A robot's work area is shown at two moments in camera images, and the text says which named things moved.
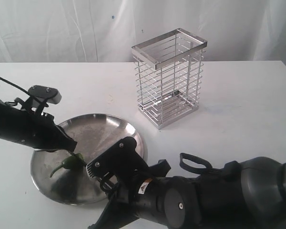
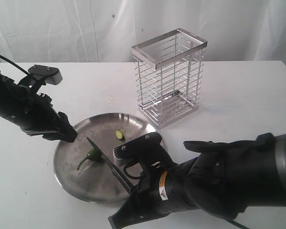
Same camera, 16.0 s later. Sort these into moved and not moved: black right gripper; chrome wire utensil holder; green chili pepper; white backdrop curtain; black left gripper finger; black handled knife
Moved: green chili pepper; black left gripper finger; black right gripper; black handled knife
Not moved: white backdrop curtain; chrome wire utensil holder
